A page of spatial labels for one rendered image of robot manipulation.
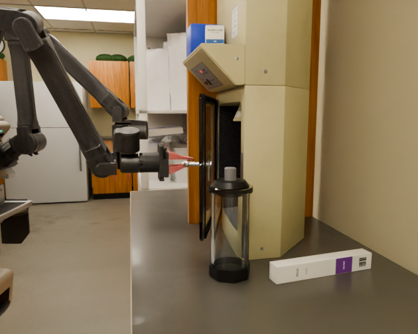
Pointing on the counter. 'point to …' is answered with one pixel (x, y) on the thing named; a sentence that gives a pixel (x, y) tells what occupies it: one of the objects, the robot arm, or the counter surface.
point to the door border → (203, 158)
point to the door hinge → (217, 136)
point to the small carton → (214, 34)
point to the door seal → (205, 158)
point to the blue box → (195, 36)
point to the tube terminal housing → (272, 116)
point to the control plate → (206, 75)
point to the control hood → (220, 63)
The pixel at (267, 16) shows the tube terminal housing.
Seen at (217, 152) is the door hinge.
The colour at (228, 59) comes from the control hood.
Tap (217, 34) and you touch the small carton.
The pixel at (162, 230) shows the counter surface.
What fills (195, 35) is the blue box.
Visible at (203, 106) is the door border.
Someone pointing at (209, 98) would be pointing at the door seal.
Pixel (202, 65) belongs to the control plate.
